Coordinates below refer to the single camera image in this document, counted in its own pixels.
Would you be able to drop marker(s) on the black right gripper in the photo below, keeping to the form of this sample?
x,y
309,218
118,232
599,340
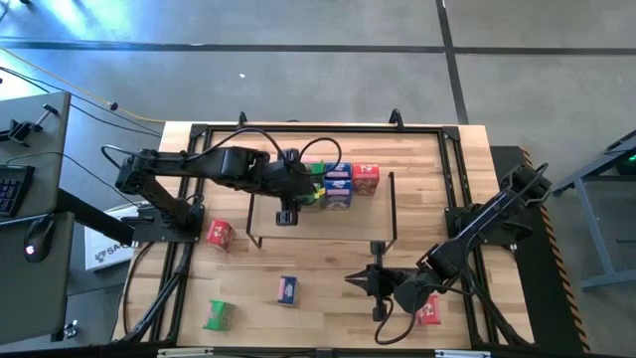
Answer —
x,y
380,286

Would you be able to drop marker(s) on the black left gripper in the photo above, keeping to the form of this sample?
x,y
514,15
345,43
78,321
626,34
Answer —
x,y
288,191

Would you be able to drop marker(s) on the blue Frosted Flakes cereal box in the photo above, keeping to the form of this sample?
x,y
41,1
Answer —
x,y
337,196
338,170
287,291

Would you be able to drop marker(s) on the red Froot Loops cereal box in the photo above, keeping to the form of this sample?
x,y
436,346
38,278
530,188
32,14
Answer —
x,y
430,313
220,234
366,179

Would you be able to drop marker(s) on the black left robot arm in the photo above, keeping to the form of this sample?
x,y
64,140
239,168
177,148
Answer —
x,y
233,166

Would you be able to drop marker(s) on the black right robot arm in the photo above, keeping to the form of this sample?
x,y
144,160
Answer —
x,y
477,224

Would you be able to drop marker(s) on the yellow tape tag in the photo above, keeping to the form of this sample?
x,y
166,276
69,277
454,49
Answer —
x,y
320,191

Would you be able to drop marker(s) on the black table edge clamp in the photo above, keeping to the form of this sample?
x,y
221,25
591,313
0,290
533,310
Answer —
x,y
242,119
396,118

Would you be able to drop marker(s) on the black mat with hazard stripes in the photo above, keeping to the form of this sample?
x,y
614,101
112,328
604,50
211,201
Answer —
x,y
536,298

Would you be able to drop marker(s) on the white printed box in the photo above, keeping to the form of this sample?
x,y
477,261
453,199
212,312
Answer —
x,y
107,253

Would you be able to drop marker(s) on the black desk support beam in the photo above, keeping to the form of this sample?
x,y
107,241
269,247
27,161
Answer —
x,y
89,214

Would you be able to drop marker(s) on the grey metal stand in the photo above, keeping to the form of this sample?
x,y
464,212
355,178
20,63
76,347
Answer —
x,y
593,224

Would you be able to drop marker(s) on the black computer mouse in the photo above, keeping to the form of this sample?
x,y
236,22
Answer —
x,y
40,236

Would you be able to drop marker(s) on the chrome desk caster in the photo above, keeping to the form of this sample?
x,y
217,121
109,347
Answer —
x,y
70,330

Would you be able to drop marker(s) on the black desk clamp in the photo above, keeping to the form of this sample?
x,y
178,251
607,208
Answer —
x,y
22,130

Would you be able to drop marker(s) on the device with green light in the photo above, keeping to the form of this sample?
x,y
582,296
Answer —
x,y
628,161

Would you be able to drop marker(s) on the black keyboard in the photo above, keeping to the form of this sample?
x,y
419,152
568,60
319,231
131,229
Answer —
x,y
12,189

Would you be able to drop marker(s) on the dark grey desk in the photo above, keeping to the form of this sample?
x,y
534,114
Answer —
x,y
30,298

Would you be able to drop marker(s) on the black metal table frame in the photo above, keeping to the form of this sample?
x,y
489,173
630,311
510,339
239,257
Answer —
x,y
348,129

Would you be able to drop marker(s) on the silver metal bracket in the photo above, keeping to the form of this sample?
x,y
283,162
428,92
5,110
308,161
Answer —
x,y
462,354
184,353

